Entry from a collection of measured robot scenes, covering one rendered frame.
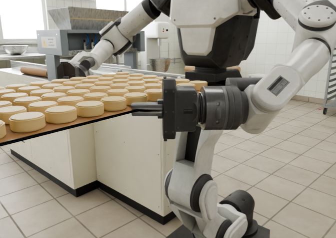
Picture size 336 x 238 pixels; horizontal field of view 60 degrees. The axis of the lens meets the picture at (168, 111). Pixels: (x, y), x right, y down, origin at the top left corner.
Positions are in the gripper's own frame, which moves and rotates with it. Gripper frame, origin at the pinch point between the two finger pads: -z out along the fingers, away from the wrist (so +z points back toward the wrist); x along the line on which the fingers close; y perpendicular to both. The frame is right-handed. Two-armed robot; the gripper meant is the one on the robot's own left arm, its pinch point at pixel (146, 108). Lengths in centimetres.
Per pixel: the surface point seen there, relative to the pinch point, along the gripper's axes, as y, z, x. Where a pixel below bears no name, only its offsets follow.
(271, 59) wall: -492, 234, -26
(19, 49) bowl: -370, -179, -2
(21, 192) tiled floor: -149, -97, -99
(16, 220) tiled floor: -113, -86, -100
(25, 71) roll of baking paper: -184, -97, -12
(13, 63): -231, -128, -10
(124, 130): -122, -16, -43
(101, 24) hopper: -163, -33, 23
